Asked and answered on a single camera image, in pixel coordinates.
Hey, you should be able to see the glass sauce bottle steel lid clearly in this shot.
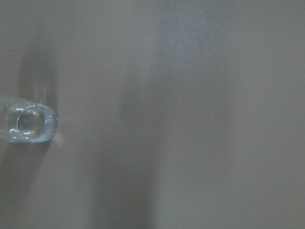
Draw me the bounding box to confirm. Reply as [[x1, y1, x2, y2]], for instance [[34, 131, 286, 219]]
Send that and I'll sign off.
[[0, 93, 58, 143]]

